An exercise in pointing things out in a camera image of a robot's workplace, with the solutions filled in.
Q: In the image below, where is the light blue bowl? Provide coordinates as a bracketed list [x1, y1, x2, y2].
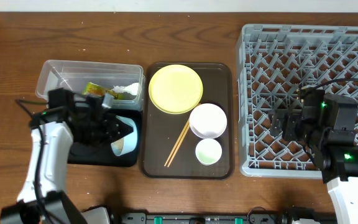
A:
[118, 116, 138, 156]

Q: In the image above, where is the green orange snack wrapper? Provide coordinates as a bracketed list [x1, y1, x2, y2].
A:
[82, 82, 124, 100]

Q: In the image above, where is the white tissue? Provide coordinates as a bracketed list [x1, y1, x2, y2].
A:
[111, 83, 139, 96]

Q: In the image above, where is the yellow plate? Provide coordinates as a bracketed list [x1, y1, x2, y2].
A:
[149, 64, 203, 114]

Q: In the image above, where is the small white green cup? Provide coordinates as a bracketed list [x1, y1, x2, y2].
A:
[195, 139, 222, 166]

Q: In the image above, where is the rice food waste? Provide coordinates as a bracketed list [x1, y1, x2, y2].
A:
[111, 138, 124, 156]

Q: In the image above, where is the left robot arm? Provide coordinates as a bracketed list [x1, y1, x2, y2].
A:
[0, 88, 138, 224]

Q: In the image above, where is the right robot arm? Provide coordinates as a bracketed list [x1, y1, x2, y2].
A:
[269, 86, 358, 223]

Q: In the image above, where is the black waste tray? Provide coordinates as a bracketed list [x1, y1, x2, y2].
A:
[68, 110, 142, 167]

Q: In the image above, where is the grey dishwasher rack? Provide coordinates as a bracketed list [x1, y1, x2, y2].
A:
[236, 24, 358, 179]

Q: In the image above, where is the clear plastic bin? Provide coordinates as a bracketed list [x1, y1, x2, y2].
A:
[35, 60, 145, 111]

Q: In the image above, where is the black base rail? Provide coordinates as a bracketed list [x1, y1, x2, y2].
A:
[82, 207, 337, 224]

